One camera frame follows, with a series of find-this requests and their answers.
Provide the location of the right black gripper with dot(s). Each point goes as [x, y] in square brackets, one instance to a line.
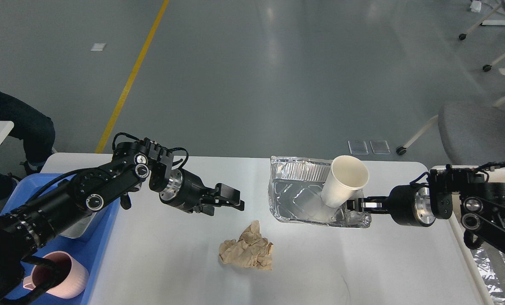
[408, 205]

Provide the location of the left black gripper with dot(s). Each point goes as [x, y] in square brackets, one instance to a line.
[186, 192]

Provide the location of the white paper cup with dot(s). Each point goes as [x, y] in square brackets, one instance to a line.
[346, 176]

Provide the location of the brown paper napkin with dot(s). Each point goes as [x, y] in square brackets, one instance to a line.
[251, 250]

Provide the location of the aluminium foil tray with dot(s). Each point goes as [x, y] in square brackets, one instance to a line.
[294, 194]

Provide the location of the square stainless steel dish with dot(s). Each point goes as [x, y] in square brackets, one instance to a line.
[85, 228]

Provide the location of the pink ribbed mug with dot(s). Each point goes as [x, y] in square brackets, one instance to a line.
[71, 281]

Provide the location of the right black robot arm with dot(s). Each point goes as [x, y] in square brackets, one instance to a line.
[482, 202]

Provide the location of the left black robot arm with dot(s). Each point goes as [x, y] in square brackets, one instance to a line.
[77, 194]

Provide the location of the clear floor plate right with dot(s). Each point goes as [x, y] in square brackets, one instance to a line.
[380, 147]

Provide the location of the clear floor plate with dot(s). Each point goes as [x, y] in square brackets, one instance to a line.
[358, 147]
[380, 147]

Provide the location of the clear floor plate left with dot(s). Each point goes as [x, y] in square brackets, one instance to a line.
[358, 147]

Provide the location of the grey office chair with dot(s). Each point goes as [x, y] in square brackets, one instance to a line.
[471, 134]

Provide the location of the blue plastic tray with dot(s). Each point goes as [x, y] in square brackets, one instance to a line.
[87, 249]

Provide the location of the foil tray in bin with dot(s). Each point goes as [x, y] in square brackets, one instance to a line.
[491, 266]

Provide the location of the beige plastic bin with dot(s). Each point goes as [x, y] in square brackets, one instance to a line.
[495, 175]

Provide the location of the white floor plate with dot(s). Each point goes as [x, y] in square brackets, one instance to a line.
[98, 47]

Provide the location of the seated person in jeans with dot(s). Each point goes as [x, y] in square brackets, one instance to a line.
[33, 128]

